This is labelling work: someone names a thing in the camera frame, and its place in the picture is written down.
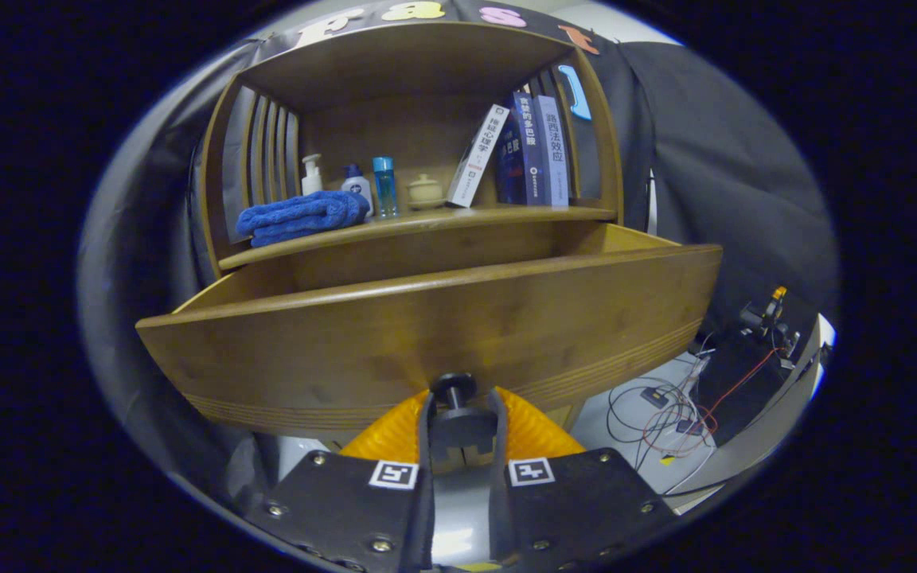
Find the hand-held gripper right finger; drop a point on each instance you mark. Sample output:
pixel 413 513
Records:
pixel 498 517

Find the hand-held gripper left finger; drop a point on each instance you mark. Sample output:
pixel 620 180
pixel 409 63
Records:
pixel 425 517

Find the wooden drawer with black knob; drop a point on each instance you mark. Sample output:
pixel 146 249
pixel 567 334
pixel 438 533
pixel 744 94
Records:
pixel 427 326

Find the wooden countertop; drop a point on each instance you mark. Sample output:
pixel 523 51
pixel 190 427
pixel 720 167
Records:
pixel 442 219

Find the wooden cabinet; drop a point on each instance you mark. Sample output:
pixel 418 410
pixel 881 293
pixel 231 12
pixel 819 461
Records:
pixel 395 64

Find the small black adapter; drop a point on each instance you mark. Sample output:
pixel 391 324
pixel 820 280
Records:
pixel 654 396

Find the beige lidded teacup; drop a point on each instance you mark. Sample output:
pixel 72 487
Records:
pixel 425 192

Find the blue towel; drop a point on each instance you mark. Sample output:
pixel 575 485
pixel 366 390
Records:
pixel 299 216

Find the clear blue bottle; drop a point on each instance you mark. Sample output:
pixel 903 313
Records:
pixel 384 187

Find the white bottle with blue cap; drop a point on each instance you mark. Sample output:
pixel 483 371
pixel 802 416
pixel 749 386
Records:
pixel 357 187

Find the white pump bottle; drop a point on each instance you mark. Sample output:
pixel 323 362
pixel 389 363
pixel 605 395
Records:
pixel 312 181

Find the white book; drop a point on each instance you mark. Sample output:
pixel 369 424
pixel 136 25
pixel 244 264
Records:
pixel 476 159

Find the dark blue book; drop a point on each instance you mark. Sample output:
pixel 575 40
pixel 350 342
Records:
pixel 530 151

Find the pale lavender book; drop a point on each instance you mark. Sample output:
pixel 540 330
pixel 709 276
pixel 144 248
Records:
pixel 554 151

